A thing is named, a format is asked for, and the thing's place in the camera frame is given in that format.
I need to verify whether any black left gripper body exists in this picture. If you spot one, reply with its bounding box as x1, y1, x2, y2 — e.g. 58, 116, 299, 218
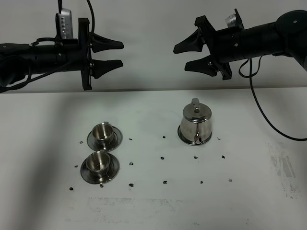
56, 18, 93, 91

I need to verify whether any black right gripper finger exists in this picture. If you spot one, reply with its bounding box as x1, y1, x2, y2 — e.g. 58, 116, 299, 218
173, 29, 206, 53
184, 56, 219, 77

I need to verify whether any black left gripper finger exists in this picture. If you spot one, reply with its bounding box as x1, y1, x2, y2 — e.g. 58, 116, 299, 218
91, 59, 123, 79
91, 34, 124, 53

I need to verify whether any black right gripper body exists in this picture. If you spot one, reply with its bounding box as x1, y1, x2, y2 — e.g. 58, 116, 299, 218
195, 9, 244, 80

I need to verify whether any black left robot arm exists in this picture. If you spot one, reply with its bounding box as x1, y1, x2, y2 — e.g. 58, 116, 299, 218
0, 18, 124, 92

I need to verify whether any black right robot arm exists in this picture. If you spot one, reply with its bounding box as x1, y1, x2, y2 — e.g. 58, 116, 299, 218
173, 10, 307, 80

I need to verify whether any far stainless steel teacup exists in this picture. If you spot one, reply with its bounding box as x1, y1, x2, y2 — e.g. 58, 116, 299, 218
91, 122, 114, 143

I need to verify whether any stainless steel teacup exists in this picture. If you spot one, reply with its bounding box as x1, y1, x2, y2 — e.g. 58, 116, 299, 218
91, 122, 114, 143
85, 151, 111, 174

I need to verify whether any stainless steel teapot coaster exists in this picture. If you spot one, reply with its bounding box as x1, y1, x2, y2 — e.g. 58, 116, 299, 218
177, 126, 212, 146

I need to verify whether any far stainless steel saucer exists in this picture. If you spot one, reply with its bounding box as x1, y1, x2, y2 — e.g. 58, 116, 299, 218
87, 126, 123, 152

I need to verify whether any stainless steel saucer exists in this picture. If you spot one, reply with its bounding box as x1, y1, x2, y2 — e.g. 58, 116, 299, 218
80, 154, 120, 184
87, 126, 123, 152

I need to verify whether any near stainless steel teacup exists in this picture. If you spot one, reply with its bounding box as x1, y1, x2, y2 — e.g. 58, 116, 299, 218
85, 151, 111, 174

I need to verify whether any near stainless steel saucer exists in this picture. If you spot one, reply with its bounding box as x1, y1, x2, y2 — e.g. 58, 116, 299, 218
80, 154, 120, 184

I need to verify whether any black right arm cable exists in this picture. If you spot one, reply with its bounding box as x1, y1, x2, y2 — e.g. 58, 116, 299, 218
238, 55, 307, 141

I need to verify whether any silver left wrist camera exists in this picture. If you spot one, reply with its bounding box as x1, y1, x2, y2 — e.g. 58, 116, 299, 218
56, 8, 73, 40

